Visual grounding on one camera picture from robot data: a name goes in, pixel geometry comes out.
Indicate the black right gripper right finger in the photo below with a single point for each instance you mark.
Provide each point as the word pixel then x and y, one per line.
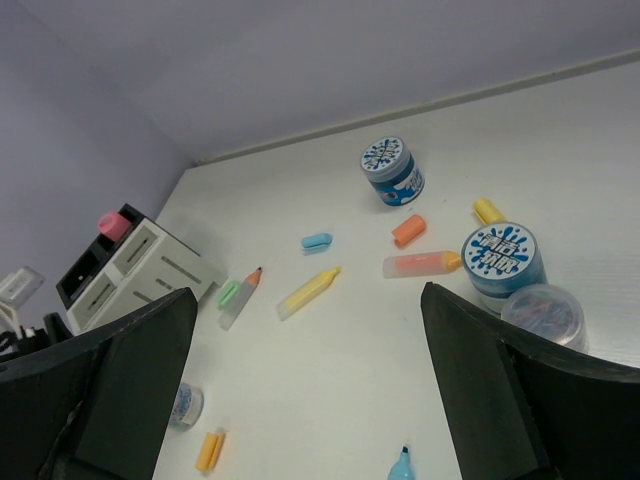
pixel 519 406

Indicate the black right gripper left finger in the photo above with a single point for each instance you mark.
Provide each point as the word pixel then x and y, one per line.
pixel 97 406

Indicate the clear jar of clips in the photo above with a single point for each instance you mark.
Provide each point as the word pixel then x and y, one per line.
pixel 550 312

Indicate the blue slime jar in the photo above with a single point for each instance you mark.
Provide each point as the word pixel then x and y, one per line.
pixel 500 259
pixel 392 171

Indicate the yellow highlighter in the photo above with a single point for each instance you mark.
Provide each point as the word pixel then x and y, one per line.
pixel 306 293

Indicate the amber highlighter cap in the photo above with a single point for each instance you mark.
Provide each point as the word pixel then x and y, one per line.
pixel 210 450

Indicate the blue highlighter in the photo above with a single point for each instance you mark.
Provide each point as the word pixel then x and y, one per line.
pixel 402 468

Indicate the black organizer box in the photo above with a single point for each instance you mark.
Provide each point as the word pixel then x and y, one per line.
pixel 93 259

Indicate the white slotted organizer box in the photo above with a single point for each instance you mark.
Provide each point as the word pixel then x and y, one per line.
pixel 150 264

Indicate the green highlighter cap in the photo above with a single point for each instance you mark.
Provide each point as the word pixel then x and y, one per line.
pixel 226 293

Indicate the orange tip clear highlighter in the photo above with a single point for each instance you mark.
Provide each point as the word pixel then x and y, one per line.
pixel 235 307

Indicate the yellow highlighter cap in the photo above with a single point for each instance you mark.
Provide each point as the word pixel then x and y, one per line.
pixel 486 211

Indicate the orange highlighter cap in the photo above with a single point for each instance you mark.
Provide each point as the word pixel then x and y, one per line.
pixel 408 231

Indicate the blue highlighter cap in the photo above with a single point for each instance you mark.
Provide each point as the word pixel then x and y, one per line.
pixel 316 243

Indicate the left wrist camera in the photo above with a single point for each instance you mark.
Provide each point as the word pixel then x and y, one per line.
pixel 17 288

